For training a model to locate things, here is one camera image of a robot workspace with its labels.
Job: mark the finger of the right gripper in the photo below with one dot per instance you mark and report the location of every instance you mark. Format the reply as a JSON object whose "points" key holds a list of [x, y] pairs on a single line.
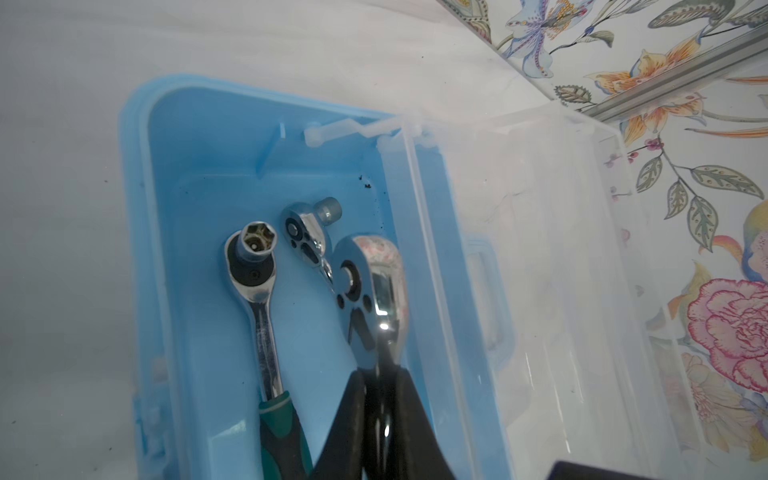
{"points": [[563, 470]]}

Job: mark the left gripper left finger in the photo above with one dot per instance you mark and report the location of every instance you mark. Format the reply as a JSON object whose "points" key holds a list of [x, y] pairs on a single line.
{"points": [[342, 455]]}

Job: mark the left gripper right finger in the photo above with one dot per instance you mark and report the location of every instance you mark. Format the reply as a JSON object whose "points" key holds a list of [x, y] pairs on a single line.
{"points": [[416, 450]]}

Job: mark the blue plastic tool box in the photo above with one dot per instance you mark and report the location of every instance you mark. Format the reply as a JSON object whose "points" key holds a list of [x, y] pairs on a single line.
{"points": [[537, 329]]}

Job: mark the red handled ratchet wrench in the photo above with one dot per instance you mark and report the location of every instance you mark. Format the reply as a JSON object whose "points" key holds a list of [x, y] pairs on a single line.
{"points": [[369, 282]]}

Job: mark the green handled ratchet wrench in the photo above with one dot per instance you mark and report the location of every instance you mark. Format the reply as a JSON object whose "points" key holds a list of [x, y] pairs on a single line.
{"points": [[251, 267]]}

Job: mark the small chrome ratchet wrench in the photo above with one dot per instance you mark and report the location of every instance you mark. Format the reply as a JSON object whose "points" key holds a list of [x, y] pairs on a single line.
{"points": [[305, 226]]}

